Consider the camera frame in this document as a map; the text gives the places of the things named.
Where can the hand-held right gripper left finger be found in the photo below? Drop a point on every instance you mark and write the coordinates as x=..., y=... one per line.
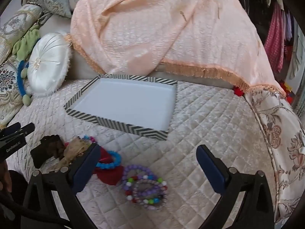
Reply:
x=85, y=165

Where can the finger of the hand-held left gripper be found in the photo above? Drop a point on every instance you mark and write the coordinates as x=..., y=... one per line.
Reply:
x=25, y=130
x=10, y=130

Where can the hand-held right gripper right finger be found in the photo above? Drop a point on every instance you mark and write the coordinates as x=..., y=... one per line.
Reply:
x=212, y=169

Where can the beige lace hair bow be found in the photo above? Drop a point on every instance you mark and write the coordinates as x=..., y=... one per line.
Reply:
x=73, y=149

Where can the red fabric hair bow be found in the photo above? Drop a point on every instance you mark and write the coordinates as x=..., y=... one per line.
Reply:
x=107, y=175

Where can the black hair scrunchie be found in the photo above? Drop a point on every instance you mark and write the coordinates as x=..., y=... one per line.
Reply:
x=54, y=146

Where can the striped rim white tray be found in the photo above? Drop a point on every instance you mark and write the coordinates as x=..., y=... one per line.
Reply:
x=128, y=100

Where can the person's left hand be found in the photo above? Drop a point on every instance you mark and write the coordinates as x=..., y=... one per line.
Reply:
x=4, y=177

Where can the cream quilted bedspread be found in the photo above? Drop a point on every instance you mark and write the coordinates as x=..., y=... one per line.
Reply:
x=214, y=124

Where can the blue headband with green pompoms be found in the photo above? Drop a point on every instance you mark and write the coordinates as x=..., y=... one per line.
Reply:
x=20, y=81

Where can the white round satin pillow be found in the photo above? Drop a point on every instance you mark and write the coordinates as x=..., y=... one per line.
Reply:
x=46, y=64

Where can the floral patterned bed skirt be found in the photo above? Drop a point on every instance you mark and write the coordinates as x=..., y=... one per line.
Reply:
x=281, y=136

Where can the small red object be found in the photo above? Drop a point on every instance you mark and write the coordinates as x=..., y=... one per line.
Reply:
x=239, y=91

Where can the green plush cloth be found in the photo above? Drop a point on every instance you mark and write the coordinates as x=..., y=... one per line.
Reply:
x=27, y=43

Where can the embroidered bolster cushion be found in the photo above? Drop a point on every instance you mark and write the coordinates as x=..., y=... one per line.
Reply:
x=16, y=23

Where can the pink dotted hanging garment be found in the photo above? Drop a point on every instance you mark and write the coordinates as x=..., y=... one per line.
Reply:
x=274, y=40

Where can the pale hanging clothes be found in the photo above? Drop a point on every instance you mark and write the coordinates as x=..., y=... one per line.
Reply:
x=295, y=52

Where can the peach fringed blanket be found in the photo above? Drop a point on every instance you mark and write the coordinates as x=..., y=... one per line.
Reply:
x=154, y=28

